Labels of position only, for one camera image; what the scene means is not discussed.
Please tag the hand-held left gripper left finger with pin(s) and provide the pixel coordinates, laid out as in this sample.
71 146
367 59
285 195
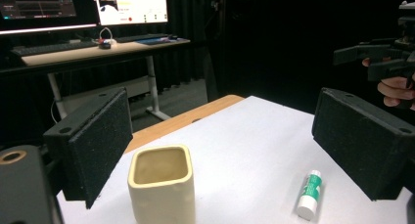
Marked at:
94 145

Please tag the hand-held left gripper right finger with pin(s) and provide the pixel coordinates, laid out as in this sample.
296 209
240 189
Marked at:
362 142

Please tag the white and green glue stick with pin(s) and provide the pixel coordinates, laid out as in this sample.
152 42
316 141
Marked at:
310 194

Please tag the cream square ceramic cup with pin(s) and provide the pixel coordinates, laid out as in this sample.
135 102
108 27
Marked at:
163 198

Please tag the black curtain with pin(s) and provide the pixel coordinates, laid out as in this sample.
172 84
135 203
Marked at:
277 38

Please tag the wooden desk with white legs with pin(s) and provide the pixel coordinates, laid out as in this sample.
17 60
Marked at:
81 54

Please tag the long black keyboard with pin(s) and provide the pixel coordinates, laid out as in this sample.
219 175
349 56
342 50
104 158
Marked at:
52 48

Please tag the blue mouse mat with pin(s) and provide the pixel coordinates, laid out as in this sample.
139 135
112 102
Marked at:
153 41

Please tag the white-screen computer monitor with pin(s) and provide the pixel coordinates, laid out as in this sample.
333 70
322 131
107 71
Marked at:
137 5

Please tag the dark-screen computer monitor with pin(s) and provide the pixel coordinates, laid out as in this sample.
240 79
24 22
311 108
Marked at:
36 5

